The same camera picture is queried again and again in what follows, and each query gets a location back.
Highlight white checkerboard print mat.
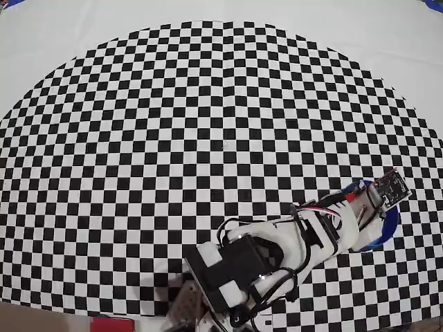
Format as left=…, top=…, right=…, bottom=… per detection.
left=0, top=0, right=443, bottom=328

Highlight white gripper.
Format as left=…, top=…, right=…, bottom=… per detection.
left=325, top=188, right=385, bottom=256

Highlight red flat box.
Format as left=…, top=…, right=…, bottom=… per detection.
left=90, top=316, right=135, bottom=332

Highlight blue round box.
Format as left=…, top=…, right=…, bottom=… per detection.
left=351, top=178, right=401, bottom=252

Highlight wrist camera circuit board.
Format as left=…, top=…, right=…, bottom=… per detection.
left=369, top=167, right=413, bottom=210

